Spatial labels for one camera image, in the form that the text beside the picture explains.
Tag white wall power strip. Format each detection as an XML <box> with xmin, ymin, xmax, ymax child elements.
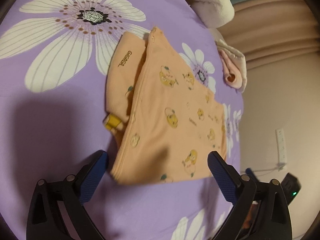
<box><xmin>275</xmin><ymin>128</ymin><xmax>287</xmax><ymax>171</ymax></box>

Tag orange cartoon print baby garment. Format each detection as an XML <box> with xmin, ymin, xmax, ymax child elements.
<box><xmin>105</xmin><ymin>28</ymin><xmax>227</xmax><ymax>185</ymax></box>

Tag purple floral bed sheet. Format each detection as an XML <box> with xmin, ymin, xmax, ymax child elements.
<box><xmin>1</xmin><ymin>0</ymin><xmax>243</xmax><ymax>239</ymax></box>

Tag beige curtain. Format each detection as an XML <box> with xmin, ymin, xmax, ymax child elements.
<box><xmin>219</xmin><ymin>0</ymin><xmax>319</xmax><ymax>69</ymax></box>

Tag person's right hand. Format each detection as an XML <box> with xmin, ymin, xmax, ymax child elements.
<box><xmin>242</xmin><ymin>202</ymin><xmax>258</xmax><ymax>230</ymax></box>

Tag folded pink beige clothes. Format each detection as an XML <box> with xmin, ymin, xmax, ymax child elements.
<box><xmin>215</xmin><ymin>39</ymin><xmax>247</xmax><ymax>93</ymax></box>

